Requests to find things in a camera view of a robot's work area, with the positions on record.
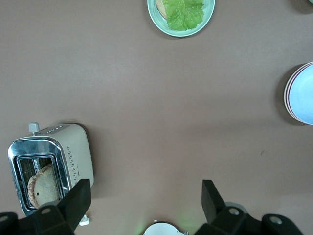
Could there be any green lettuce leaf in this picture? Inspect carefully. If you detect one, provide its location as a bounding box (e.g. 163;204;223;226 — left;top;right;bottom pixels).
162;0;205;32

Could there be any brown bread slice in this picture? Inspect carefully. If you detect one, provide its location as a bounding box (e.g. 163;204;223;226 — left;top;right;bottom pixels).
156;0;168;19

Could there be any beige shallow plate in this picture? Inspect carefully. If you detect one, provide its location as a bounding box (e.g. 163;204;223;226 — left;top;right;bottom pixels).
283;61;313;126

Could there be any round bread slice with eye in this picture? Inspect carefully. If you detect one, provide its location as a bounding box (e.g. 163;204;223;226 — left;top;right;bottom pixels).
27;163;61;209

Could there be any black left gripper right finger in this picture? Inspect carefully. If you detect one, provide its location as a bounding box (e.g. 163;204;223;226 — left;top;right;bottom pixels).
194;180;264;235

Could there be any green plate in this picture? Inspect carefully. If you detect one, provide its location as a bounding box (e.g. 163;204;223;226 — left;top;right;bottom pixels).
147;0;216;38

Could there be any beige and chrome toaster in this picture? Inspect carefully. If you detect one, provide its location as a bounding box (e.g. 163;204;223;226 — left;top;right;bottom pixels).
7;123;95;217

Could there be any white power plug with cord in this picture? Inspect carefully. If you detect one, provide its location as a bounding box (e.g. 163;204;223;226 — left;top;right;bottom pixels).
79;214;91;227

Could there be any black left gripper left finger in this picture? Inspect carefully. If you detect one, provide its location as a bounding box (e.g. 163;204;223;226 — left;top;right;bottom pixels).
18;179;92;235

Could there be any blue shallow plate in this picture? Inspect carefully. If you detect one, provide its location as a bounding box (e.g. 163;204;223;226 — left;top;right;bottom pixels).
289;64;313;126

